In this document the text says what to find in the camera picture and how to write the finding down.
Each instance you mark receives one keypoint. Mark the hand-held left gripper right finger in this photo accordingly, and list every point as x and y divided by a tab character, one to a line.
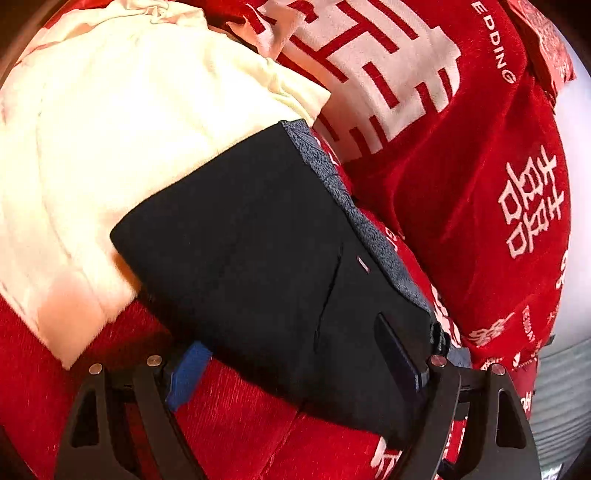
399	353

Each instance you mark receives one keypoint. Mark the red blanket with large characters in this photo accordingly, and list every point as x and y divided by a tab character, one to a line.
461	152

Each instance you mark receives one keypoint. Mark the black pants with grey trim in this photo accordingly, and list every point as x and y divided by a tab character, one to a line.
249	258

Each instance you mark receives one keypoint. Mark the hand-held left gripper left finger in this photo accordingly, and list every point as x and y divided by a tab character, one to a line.
189	369

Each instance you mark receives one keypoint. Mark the grey ribbed panel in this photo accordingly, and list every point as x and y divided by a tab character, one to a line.
563	406

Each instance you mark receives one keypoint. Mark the cream cloth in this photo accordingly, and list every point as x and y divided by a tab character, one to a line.
115	138

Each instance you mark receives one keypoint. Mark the red printed blanket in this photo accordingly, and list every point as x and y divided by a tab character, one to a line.
258	429

